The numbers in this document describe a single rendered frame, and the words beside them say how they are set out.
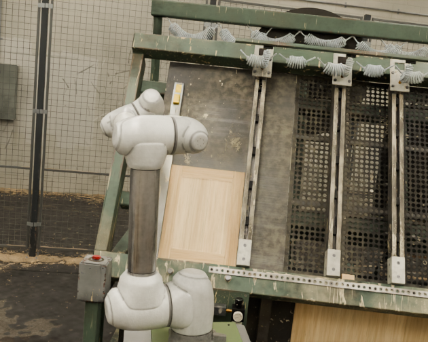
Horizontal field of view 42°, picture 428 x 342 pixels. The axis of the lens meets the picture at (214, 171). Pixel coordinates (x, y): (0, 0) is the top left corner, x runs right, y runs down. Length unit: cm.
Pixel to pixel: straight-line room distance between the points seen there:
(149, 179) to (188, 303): 47
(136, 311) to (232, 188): 103
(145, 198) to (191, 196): 92
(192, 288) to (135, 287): 21
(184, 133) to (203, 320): 68
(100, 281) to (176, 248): 43
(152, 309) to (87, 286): 58
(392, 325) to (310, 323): 41
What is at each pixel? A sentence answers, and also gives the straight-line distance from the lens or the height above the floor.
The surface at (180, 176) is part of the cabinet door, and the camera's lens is 284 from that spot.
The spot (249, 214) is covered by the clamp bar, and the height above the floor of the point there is 113.
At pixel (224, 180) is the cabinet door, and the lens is 283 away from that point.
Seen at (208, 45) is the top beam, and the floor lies 193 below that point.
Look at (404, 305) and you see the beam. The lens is 280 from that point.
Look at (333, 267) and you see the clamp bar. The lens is 272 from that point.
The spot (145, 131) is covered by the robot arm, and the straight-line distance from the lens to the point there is 185.
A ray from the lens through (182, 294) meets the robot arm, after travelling 204.
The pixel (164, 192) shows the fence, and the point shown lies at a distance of 279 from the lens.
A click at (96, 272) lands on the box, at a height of 89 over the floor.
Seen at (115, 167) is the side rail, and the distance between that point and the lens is 286.
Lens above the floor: 177
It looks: 10 degrees down
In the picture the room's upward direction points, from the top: 6 degrees clockwise
